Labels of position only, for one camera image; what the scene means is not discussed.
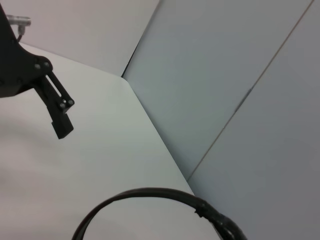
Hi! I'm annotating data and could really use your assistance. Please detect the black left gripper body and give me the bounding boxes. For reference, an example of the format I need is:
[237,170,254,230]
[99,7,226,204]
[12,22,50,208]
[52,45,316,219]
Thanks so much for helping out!
[0,3,54,99]

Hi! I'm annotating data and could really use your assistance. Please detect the black round teapot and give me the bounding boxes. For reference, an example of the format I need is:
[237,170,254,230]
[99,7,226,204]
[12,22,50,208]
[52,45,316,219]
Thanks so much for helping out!
[71,187,249,240]

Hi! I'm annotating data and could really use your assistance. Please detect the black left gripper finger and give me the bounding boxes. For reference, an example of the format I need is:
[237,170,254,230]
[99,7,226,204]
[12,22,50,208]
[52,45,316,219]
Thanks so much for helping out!
[32,70,75,140]

